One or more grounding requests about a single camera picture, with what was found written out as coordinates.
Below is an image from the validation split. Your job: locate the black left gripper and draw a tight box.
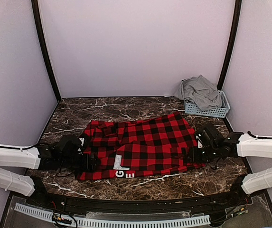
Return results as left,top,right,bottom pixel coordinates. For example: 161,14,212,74
59,152,101,170

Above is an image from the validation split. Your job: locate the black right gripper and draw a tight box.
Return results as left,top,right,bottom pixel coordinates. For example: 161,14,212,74
186,144,219,163

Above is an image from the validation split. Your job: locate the red black plaid shirt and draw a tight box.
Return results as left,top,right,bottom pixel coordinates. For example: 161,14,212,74
76,112,205,181

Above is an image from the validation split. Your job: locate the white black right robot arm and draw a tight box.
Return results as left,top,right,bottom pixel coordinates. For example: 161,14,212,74
187,124,272,206

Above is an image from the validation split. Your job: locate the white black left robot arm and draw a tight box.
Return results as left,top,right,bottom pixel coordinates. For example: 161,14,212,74
0,134,100,207

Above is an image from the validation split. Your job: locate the grey long sleeve shirt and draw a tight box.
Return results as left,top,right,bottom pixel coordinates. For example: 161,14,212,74
174,75,222,111

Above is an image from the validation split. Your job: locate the light blue plastic basket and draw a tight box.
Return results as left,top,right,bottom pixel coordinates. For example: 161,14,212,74
184,90,231,118

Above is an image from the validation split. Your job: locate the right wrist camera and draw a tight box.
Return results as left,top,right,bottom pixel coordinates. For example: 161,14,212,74
195,134,204,149

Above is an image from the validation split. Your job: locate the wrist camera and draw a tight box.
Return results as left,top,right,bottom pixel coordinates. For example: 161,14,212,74
195,134,204,149
79,138,87,151

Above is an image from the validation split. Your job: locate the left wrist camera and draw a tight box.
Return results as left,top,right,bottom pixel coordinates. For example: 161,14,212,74
79,138,87,151

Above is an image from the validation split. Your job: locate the white slotted cable duct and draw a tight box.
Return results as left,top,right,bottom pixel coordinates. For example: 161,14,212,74
14,203,211,228

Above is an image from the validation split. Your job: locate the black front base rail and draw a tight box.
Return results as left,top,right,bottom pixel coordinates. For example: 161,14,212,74
26,188,269,222

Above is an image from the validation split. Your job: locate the black right frame post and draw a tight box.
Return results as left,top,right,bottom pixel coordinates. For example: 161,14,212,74
217,0,242,90

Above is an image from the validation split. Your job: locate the black frame post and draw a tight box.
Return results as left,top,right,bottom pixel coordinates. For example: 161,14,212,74
217,0,242,90
31,0,62,103

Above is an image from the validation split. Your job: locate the black left frame post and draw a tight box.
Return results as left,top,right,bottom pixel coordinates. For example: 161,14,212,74
31,0,62,103

